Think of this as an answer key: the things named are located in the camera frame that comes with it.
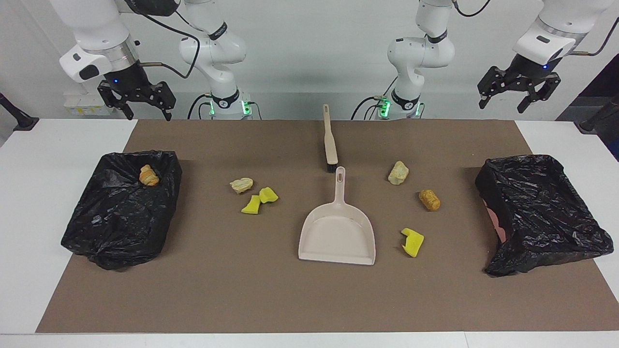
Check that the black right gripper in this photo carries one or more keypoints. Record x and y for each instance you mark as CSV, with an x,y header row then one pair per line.
x,y
128,79

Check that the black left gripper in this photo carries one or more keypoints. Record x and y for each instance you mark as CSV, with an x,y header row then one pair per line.
x,y
532,72

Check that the pale round pastry piece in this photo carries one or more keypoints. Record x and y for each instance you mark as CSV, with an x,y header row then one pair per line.
x,y
241,185

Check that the brown bread roll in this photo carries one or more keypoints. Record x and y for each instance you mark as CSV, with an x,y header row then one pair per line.
x,y
429,200

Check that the tan bread chunk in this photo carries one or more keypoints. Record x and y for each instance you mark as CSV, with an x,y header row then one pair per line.
x,y
398,173

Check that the small yellow sponge piece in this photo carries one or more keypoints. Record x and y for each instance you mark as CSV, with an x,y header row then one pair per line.
x,y
251,207
268,195

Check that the yellow sponge with green backing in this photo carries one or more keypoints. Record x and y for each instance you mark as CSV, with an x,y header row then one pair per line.
x,y
413,244

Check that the beige brush with black bristles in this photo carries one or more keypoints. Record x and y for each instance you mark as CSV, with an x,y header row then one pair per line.
x,y
331,145

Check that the beige plastic dustpan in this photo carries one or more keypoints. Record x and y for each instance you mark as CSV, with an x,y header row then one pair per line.
x,y
338,237

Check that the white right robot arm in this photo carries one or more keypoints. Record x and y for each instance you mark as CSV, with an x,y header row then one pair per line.
x,y
213,48

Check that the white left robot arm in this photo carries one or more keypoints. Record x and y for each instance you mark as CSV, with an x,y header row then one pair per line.
x,y
420,53

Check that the black bag lined bin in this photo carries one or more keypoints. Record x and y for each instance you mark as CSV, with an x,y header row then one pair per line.
x,y
116,217

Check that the black trash bag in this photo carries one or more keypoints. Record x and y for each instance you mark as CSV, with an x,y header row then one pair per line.
x,y
541,212

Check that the pink plastic bin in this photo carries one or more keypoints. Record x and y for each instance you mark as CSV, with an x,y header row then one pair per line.
x,y
495,220

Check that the striped orange croissant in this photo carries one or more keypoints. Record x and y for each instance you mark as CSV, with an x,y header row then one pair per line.
x,y
149,176

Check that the black stand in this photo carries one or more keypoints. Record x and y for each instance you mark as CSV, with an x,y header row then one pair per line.
x,y
592,124
22,121

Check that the brown table mat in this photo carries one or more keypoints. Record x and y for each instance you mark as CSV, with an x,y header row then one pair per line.
x,y
242,290

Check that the white wall socket box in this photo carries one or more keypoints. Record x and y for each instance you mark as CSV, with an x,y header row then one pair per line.
x,y
80,108

